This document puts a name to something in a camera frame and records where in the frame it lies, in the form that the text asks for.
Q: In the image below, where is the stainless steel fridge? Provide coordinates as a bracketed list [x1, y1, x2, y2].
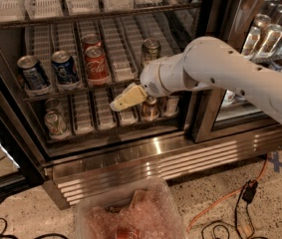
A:
[0, 0, 282, 209]

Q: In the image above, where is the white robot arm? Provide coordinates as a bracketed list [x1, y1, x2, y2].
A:
[110, 37, 282, 125]

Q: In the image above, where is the red can in bin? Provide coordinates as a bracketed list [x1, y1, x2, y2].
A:
[116, 228, 139, 239]

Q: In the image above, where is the brown can bottom shelf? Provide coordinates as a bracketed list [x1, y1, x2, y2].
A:
[141, 96, 158, 120]

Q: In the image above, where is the glass fridge door right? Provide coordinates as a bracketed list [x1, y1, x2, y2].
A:
[193, 0, 282, 142]

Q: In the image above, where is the green white can rear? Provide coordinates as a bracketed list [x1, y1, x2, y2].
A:
[45, 99, 64, 115]

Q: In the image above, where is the blue pepsi can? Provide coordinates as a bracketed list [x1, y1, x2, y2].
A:
[52, 51, 79, 85]
[17, 55, 50, 91]

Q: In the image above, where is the blue pepsi can left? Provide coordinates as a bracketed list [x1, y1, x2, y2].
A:
[17, 55, 50, 91]

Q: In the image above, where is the orange cable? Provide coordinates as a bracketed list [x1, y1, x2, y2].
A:
[186, 153, 270, 232]

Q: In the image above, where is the gold green can middle shelf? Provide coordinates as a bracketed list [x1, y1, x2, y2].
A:
[141, 38, 161, 67]

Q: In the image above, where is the clear plastic bin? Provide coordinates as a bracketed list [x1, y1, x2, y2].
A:
[75, 177, 187, 239]

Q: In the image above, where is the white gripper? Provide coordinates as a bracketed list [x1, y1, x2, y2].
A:
[110, 54, 194, 112]

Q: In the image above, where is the red coke can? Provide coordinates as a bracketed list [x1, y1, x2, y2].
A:
[82, 33, 102, 50]
[85, 46, 109, 86]

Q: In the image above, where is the black power adapter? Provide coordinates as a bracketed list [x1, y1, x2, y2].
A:
[242, 180, 258, 204]

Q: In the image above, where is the black cable left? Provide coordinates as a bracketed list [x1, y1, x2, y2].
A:
[0, 196, 69, 239]

